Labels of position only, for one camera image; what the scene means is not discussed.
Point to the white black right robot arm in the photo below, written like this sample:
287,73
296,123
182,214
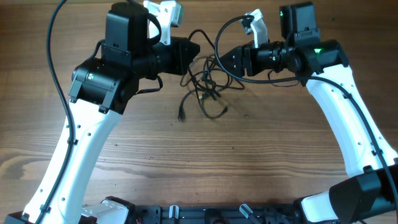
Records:
322,67

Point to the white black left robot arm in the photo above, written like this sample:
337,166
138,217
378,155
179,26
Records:
137,44

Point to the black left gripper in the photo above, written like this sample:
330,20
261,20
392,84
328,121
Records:
181,56

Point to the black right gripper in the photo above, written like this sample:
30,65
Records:
239,54

